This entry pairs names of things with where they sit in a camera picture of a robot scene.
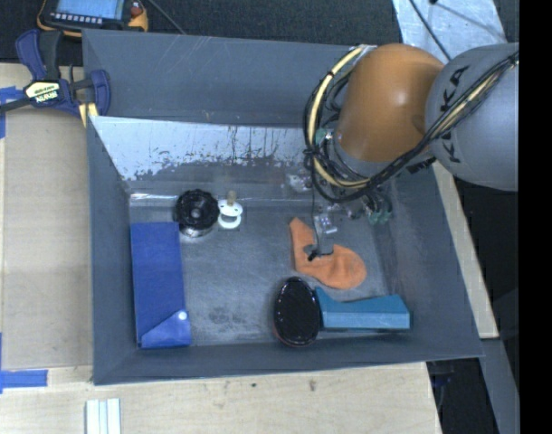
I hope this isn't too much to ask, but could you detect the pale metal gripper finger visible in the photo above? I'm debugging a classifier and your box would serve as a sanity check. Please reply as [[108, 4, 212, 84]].
[[307, 213, 339, 262]]

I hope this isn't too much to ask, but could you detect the orange cloth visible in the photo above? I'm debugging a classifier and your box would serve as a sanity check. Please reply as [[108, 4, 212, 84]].
[[288, 216, 367, 290]]

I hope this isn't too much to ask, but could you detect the grey metal bin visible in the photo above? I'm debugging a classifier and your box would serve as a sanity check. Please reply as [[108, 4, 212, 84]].
[[81, 28, 486, 386]]

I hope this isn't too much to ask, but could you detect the white pacifier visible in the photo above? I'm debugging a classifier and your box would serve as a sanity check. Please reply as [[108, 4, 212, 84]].
[[216, 190, 245, 231]]

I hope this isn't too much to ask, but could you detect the teal foam block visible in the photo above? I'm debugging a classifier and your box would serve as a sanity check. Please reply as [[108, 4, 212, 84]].
[[313, 286, 412, 332]]

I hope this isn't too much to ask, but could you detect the black ribbed round knob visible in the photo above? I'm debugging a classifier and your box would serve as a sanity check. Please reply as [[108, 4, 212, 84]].
[[173, 189, 221, 239]]

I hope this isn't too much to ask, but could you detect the blue flat pouch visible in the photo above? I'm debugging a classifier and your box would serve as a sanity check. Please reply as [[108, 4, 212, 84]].
[[129, 221, 194, 350]]

